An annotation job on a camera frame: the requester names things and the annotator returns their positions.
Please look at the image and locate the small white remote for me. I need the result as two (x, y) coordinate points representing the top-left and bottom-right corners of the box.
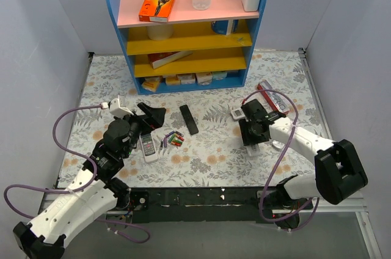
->
(246, 144), (261, 157)

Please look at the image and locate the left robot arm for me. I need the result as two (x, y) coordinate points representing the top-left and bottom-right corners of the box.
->
(13, 99), (166, 258)

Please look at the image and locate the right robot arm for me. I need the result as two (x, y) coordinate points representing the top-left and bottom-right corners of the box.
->
(239, 99), (368, 209)

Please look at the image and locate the white air conditioner remote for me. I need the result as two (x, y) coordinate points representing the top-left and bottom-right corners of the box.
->
(231, 108), (246, 121)

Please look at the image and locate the white remote battery cover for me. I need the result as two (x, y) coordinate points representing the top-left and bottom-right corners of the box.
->
(272, 140), (284, 150)

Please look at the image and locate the pile of coloured batteries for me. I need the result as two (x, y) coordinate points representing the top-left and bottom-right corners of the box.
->
(160, 131), (185, 149)

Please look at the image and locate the grey white remote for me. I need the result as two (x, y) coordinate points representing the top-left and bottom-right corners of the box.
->
(140, 134), (159, 163)

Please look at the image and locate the yellow soap box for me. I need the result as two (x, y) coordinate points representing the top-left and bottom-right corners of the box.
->
(142, 80), (161, 93)

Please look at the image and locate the red toothpaste box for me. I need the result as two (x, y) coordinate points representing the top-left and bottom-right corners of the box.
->
(257, 79), (290, 115)

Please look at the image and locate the white orange small box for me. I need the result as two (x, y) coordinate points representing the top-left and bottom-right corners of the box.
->
(177, 73), (196, 85)

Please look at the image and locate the floral table mat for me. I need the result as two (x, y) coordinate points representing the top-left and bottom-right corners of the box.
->
(57, 51), (329, 188)

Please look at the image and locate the red white book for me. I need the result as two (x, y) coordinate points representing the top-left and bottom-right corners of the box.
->
(147, 51), (192, 69)

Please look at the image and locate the pale green small box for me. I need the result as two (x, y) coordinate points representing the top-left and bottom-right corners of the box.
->
(212, 71), (227, 81)

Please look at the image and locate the blue wooden shelf unit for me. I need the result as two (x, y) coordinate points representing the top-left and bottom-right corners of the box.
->
(106, 0), (267, 95)

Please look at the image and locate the blue white tin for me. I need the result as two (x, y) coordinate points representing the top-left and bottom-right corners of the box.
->
(211, 20), (239, 35)

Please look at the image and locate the orange razor box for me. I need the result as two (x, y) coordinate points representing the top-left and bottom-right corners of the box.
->
(139, 0), (175, 23)

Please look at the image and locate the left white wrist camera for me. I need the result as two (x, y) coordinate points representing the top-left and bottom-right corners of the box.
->
(100, 95), (134, 119)

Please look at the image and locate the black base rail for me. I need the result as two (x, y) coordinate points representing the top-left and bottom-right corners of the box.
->
(122, 186), (309, 226)

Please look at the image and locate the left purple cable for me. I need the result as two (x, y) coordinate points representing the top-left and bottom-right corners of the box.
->
(2, 104), (152, 243)

